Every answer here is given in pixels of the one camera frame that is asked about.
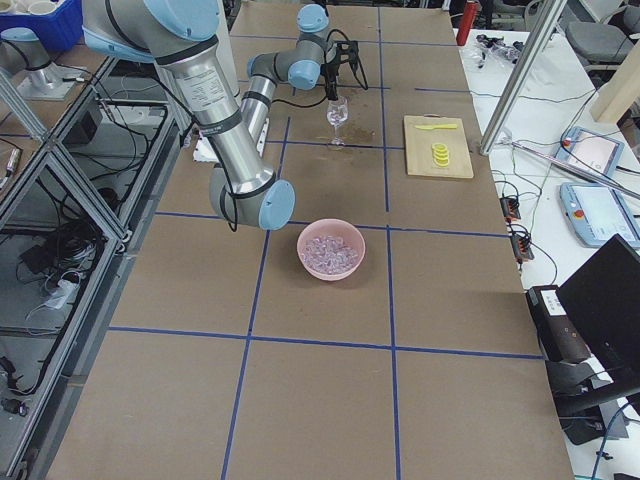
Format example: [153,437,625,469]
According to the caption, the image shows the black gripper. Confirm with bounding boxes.
[321,43,341,101]

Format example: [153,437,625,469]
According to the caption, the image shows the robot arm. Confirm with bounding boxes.
[82,1,335,230]

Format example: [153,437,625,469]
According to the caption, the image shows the clear wine glass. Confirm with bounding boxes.
[326,96,349,147]

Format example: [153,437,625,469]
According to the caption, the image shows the pile of ice cubes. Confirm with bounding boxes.
[302,235,360,275]

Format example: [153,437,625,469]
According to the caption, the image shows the bamboo cutting board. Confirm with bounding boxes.
[403,115,474,180]

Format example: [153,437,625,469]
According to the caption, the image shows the yellow plastic knife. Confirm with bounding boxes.
[414,123,458,131]

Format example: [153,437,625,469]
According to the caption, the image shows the front lemon slice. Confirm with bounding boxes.
[433,157,449,168]

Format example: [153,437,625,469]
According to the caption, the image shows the pink bowl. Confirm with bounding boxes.
[296,218,366,281]

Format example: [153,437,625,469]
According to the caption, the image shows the red bottle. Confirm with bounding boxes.
[456,0,479,46]

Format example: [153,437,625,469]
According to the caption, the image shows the metal reacher stick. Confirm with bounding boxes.
[499,140,640,200]

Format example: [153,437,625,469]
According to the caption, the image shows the far teach pendant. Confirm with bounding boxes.
[556,126,624,176]

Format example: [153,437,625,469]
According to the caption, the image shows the teach pendant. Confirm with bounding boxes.
[559,183,639,249]
[556,126,624,176]

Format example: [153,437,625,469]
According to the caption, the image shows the blue crate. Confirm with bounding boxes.
[1,1,83,52]

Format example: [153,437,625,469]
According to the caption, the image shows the grey office chair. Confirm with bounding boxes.
[565,1,639,65]

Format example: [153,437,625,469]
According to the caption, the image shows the near teach pendant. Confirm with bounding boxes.
[559,183,639,249]

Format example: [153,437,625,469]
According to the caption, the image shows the black box device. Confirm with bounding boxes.
[526,285,591,364]

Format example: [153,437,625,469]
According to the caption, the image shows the black monitor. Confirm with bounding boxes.
[557,234,639,381]

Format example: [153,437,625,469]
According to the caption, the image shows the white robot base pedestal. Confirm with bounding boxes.
[181,70,275,171]

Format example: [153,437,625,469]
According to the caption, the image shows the aluminium frame post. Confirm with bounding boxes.
[479,0,567,156]

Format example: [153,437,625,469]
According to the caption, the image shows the wooden post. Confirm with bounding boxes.
[590,43,640,124]

